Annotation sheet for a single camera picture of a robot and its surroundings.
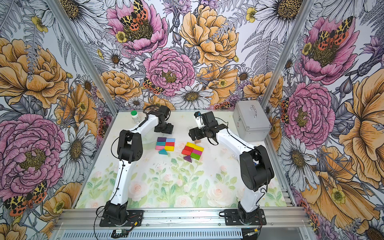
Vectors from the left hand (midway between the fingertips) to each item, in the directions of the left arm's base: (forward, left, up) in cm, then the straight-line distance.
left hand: (164, 133), depth 107 cm
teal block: (-8, 0, -1) cm, 8 cm away
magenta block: (-15, -22, -1) cm, 27 cm away
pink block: (-11, +2, 0) cm, 11 cm away
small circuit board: (-56, +15, -4) cm, 59 cm away
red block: (-9, -5, 0) cm, 10 cm away
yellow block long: (-10, -19, 0) cm, 21 cm away
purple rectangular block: (-4, +2, 0) cm, 5 cm away
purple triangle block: (-19, -17, +1) cm, 26 cm away
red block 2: (-12, -17, 0) cm, 21 cm away
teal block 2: (-15, -1, +1) cm, 15 cm away
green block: (-18, -21, 0) cm, 28 cm away
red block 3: (-15, -15, +1) cm, 22 cm away
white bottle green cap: (+11, +21, +7) cm, 25 cm away
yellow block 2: (-12, -24, 0) cm, 27 cm away
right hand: (-10, -22, +12) cm, 27 cm away
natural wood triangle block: (-7, -23, +1) cm, 24 cm away
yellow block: (-12, -5, 0) cm, 13 cm away
